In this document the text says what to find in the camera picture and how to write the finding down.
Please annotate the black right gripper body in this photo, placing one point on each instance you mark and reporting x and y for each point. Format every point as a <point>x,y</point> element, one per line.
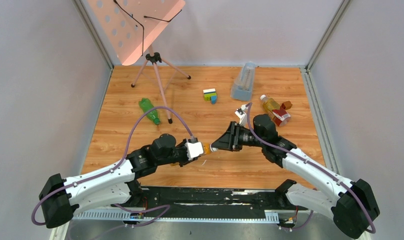
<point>245,138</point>

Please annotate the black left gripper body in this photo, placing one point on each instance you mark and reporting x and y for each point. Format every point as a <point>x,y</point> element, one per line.
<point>183,153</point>

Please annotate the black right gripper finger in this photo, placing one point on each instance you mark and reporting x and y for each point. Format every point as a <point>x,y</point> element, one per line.
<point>232,129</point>
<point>225,142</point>

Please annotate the yellow blue milk tea bottle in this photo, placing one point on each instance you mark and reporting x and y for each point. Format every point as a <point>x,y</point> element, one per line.
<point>207,151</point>

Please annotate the green plastic bottle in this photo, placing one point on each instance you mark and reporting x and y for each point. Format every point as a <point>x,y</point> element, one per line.
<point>146,105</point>

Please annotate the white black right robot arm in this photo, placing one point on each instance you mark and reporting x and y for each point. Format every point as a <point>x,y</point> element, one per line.
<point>350,204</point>

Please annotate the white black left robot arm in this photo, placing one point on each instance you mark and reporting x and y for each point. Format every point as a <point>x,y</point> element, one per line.
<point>62,198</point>

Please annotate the red yellow tea bottle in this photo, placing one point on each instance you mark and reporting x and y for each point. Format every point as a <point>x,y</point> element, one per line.
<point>278,115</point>

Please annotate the clear blue detergent bottle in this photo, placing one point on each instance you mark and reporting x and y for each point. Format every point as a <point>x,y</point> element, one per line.
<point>242,87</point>

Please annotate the coloured toy brick stack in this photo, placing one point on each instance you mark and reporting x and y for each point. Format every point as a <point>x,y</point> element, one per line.
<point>210,95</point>

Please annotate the brown small block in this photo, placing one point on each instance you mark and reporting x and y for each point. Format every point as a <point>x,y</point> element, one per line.
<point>286,105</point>

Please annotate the pink music stand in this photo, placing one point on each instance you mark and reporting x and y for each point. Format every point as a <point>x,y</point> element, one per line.
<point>131,26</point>

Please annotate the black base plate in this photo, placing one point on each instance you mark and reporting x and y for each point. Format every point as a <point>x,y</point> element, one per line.
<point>211,203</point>

